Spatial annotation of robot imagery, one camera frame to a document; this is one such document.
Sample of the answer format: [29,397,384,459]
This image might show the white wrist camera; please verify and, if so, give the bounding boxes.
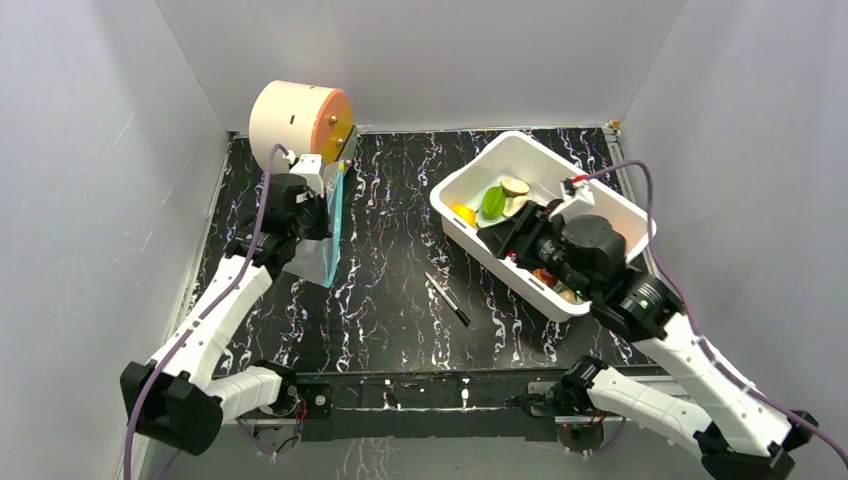
[547,175,604,221]
[289,153,325,197]

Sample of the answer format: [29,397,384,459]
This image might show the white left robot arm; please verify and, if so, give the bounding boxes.
[120,173,329,456]

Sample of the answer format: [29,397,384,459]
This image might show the yellow toy lemon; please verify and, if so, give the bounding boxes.
[451,204,477,228]

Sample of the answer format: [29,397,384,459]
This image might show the dark red toy plum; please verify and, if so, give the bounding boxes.
[532,268,558,289]

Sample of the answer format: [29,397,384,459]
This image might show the white plastic bin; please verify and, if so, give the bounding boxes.
[430,131,668,322]

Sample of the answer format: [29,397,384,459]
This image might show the green toy leaf vegetable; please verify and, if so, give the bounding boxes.
[481,186,507,220]

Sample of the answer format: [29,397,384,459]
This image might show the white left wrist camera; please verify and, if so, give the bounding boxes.
[289,153,325,197]

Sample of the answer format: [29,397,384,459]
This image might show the clear blue zip top bag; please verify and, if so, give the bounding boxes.
[283,161,346,288]

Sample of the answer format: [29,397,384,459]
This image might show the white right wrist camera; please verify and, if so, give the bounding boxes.
[547,175,604,221]

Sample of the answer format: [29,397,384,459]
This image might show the toy mushroom slice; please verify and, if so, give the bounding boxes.
[500,177,530,197]

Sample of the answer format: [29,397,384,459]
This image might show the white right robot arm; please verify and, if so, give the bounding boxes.
[478,202,815,479]

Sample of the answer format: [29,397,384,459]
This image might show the black and silver pen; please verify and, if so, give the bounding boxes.
[424,272,471,328]

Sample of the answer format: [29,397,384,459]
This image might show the cream cylindrical container orange lid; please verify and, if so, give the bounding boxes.
[248,80,354,174]

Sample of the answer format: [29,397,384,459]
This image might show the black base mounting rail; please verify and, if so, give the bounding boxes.
[289,368,621,453]

